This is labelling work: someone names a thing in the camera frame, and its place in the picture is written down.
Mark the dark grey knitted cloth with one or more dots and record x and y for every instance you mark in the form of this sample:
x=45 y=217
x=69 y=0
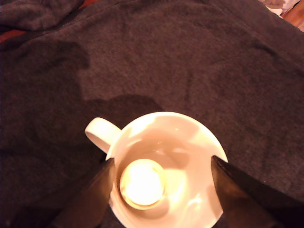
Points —
x=166 y=59

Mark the dark red space print mug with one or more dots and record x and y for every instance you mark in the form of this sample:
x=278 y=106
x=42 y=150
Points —
x=190 y=142

